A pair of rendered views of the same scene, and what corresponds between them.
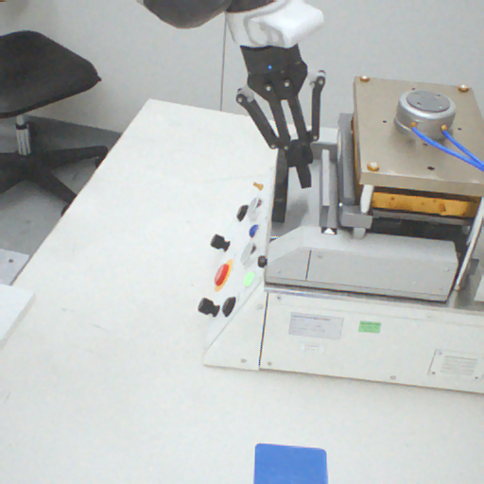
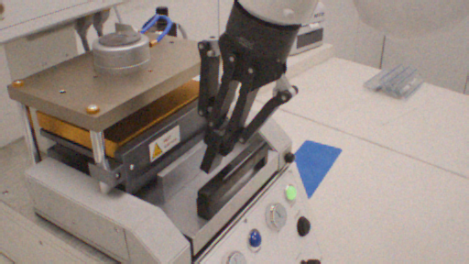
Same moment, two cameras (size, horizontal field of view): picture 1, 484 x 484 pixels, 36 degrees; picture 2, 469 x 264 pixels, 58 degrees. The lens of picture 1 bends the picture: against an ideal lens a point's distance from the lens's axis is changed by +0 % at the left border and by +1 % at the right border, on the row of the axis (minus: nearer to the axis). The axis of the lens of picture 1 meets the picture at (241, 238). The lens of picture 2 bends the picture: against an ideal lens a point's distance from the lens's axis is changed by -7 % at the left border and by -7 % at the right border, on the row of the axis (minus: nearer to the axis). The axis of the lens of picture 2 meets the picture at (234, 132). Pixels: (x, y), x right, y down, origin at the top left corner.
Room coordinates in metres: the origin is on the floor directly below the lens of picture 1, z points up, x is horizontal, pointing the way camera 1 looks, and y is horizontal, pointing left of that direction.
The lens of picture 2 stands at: (1.34, 0.19, 1.33)
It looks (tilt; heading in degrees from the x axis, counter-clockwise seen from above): 30 degrees down; 210
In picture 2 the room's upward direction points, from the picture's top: straight up
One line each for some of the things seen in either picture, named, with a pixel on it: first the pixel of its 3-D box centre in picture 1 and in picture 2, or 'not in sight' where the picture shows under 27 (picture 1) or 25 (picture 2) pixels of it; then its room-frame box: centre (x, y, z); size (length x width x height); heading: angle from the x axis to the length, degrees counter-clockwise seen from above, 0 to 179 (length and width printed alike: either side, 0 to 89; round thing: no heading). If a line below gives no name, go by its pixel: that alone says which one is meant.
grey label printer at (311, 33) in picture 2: not in sight; (286, 21); (-0.15, -0.45, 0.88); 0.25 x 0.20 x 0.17; 74
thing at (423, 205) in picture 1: (415, 154); (130, 90); (0.91, -0.24, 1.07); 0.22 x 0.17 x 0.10; 178
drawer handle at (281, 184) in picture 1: (281, 182); (234, 175); (0.92, -0.05, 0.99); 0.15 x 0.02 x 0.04; 178
